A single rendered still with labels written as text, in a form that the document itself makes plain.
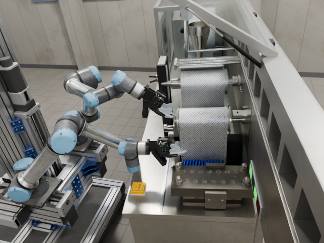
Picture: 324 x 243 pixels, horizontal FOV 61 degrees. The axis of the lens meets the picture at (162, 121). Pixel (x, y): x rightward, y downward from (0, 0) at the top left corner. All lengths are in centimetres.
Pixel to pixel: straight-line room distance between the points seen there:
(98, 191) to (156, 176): 107
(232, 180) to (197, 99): 48
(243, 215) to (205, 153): 35
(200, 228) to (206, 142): 44
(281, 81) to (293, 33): 371
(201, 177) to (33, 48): 520
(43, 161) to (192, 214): 79
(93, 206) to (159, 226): 108
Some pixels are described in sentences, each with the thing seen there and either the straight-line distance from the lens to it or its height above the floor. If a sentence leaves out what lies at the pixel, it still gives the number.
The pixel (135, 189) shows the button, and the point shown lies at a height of 92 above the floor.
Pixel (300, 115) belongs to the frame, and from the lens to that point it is 76.
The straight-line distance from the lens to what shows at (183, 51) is 230.
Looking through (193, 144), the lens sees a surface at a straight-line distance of 145.
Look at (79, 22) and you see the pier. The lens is 510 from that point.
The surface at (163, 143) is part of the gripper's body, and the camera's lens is 145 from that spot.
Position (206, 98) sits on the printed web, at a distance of 156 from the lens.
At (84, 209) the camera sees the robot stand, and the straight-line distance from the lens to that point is 252.
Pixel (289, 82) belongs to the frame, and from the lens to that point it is 91.
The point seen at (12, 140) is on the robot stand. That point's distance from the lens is 196.
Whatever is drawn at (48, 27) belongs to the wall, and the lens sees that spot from 577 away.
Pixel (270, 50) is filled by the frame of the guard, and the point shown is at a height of 168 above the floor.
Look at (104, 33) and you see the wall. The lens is 519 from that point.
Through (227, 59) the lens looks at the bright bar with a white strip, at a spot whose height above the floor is 146.
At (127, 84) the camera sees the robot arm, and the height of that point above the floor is 148.
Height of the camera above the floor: 206
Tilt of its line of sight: 34 degrees down
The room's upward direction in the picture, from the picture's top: 7 degrees counter-clockwise
